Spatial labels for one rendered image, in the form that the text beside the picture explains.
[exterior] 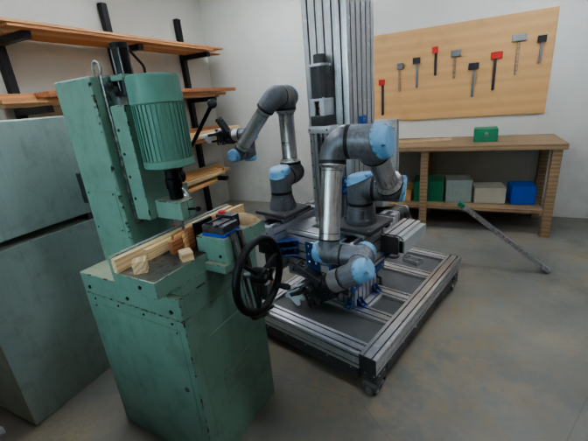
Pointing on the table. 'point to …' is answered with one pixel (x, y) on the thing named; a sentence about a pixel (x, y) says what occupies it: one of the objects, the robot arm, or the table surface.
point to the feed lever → (199, 130)
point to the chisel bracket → (175, 208)
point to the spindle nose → (173, 181)
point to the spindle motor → (160, 120)
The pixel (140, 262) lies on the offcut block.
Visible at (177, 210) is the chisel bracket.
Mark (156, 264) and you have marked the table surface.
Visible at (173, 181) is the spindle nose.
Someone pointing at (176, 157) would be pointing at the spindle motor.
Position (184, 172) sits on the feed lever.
